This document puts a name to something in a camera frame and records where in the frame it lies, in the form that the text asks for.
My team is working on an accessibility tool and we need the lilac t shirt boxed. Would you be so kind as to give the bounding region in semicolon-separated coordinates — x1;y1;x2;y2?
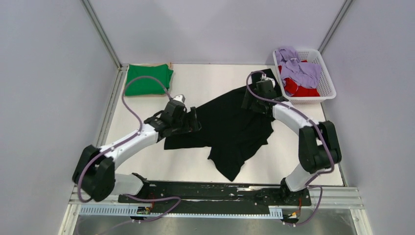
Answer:
275;47;322;89

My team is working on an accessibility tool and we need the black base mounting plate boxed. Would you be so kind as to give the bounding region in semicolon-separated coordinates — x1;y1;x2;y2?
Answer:
117;181;312;215

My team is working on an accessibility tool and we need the white plastic laundry basket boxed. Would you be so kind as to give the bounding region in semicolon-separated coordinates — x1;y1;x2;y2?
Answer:
273;47;337;104

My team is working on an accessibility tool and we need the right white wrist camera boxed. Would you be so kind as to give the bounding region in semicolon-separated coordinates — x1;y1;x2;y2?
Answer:
261;74;276;87

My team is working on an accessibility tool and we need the folded green t shirt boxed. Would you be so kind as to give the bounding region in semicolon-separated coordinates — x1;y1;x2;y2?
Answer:
124;64;174;96

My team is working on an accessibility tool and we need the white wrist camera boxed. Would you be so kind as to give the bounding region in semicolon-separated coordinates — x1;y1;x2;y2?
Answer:
172;94;185;103
261;74;276;87

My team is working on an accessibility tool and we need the aluminium frame rail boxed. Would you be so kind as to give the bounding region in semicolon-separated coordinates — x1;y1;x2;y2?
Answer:
80;0;122;70

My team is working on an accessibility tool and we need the black t shirt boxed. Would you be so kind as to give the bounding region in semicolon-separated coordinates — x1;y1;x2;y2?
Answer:
164;86;274;181

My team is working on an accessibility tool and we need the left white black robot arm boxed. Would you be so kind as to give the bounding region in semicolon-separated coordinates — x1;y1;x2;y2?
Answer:
72;98;201;202

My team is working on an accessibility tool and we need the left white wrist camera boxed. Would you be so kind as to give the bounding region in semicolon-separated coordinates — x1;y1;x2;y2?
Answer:
172;94;185;103

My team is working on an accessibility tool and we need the red t shirt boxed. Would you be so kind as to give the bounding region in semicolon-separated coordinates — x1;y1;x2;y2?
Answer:
278;66;320;97

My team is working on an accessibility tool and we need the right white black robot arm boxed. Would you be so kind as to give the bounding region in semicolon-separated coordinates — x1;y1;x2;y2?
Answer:
242;78;342;205

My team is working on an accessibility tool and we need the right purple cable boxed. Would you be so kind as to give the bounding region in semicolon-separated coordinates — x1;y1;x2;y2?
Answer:
245;70;335;227

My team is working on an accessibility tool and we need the white slotted cable duct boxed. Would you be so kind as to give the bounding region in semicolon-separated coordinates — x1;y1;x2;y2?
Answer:
79;205;283;218

